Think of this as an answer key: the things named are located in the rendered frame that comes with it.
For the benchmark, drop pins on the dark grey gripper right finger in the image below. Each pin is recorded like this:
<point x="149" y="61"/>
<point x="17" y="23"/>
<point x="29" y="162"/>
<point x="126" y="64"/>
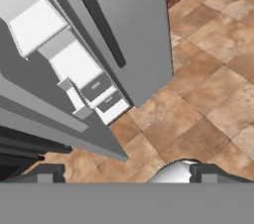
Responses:
<point x="206" y="172"/>

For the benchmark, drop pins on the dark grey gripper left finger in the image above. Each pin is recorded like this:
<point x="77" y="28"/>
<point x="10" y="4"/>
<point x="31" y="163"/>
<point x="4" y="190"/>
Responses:
<point x="49" y="171"/>

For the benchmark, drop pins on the grey freezer door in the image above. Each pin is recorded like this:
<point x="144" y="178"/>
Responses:
<point x="39" y="102"/>

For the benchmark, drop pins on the white freezer door bin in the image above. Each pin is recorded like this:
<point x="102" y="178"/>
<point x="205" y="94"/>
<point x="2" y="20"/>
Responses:
<point x="76" y="100"/>

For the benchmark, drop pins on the grey freezer drawer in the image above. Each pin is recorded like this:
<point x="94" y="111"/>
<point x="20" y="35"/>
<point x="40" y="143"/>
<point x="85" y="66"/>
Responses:
<point x="111" y="105"/>
<point x="95" y="86"/>

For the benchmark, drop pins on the white freezer interior with shelves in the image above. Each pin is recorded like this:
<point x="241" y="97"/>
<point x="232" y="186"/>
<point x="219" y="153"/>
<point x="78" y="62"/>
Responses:
<point x="36" y="26"/>

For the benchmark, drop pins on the grey fridge door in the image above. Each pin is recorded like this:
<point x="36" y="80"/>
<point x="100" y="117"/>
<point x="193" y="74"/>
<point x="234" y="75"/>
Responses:
<point x="142" y="36"/>

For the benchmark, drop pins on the shiny white rounded object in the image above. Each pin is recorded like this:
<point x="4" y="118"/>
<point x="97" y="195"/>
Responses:
<point x="173" y="172"/>

